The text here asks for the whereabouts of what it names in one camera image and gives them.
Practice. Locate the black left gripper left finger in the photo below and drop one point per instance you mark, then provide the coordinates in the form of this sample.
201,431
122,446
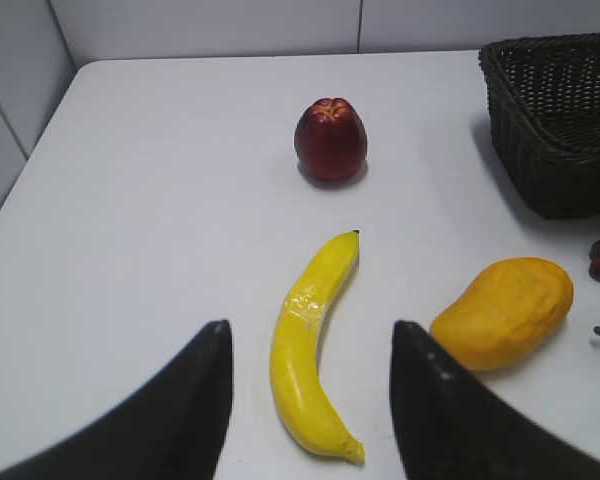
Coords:
173,427

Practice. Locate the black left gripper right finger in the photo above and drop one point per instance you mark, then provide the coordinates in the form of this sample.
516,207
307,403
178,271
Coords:
448,425

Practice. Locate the yellow banana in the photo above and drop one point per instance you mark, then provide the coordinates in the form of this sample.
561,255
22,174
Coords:
301,403

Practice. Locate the black woven basket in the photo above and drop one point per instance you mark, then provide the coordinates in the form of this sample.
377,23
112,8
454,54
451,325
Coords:
543,96

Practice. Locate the yellow orange mango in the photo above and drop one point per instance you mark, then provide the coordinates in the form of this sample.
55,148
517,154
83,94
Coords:
510,309

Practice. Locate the dark red apple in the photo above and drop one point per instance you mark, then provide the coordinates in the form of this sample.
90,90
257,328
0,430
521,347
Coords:
330,140

